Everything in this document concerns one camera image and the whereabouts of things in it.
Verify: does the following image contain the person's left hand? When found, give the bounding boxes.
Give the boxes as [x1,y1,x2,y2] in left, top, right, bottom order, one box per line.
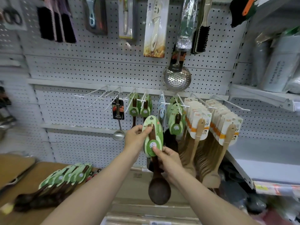
[123,125,153,157]

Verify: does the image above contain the person's right hand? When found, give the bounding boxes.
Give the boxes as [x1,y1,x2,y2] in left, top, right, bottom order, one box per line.
[152,146,184,183]

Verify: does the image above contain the small steel ladle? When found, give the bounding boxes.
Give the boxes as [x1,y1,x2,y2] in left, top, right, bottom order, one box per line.
[112,98,125,141]

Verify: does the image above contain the steel spatulas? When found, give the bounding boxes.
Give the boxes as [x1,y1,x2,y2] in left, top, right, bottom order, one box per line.
[147,93,167,173]

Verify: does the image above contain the wooden spatulas bunch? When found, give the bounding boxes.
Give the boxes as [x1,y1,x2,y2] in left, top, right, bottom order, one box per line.
[178,97,213,177]
[194,98,243,189]

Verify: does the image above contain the bundle of carded steel utensils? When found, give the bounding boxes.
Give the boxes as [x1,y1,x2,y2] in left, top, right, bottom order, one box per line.
[85,168,103,183]

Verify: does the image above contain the row of dark spoons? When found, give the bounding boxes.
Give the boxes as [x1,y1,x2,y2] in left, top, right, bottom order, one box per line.
[13,162,93,213]

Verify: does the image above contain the person's right forearm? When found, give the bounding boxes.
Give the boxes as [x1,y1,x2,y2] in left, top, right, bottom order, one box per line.
[171,171,258,225]

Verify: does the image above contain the person's left forearm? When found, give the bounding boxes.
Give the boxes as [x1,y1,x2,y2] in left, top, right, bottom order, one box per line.
[41,150,141,225]

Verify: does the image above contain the grey store shelf unit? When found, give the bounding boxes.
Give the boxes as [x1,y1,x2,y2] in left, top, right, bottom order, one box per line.
[225,0,300,225]

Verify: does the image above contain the flat cardboard box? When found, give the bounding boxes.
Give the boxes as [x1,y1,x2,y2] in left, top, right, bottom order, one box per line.
[112,167,188,205]

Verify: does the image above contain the large steel skimmer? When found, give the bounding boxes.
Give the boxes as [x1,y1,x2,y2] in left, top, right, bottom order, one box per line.
[162,50,192,93]

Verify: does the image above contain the assorted packaged goods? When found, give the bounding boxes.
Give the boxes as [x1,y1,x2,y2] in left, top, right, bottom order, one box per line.
[218,180,300,225]

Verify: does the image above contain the row of red yellow labels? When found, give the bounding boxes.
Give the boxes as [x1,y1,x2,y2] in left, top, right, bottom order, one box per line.
[253,181,300,197]

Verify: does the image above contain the white knife in package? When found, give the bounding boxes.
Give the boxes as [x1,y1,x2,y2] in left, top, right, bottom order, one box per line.
[143,0,170,58]

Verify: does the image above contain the pale boxed pack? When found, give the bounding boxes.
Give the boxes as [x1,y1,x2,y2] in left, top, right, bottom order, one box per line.
[118,0,138,40]

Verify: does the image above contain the clear pack green insert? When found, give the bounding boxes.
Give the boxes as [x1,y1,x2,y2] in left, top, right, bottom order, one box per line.
[176,0,198,50]

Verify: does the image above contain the dark hanging pack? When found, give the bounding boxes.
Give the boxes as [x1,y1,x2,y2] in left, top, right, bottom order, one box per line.
[82,0,108,35]

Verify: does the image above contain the black flat brush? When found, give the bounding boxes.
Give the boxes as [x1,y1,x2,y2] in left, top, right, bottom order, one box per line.
[37,7,56,41]
[57,0,77,44]
[52,0,64,43]

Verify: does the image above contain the slim grey cup pack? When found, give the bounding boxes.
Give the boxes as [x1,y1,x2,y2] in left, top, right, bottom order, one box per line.
[251,32,270,87]

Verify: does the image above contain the red yellow sticker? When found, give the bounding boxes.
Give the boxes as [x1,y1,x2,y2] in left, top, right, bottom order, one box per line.
[0,202,14,215]

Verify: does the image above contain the slim white roll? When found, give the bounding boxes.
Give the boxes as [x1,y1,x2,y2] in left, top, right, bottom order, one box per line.
[285,67,300,94]

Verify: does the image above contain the black orange tool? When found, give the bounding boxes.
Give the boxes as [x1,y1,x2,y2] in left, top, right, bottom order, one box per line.
[229,0,257,28]

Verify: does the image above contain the scissors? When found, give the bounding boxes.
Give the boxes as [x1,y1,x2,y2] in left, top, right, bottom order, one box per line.
[0,0,28,31]

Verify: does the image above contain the black brush white handle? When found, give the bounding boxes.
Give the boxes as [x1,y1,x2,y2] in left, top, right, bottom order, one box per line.
[191,0,213,55]

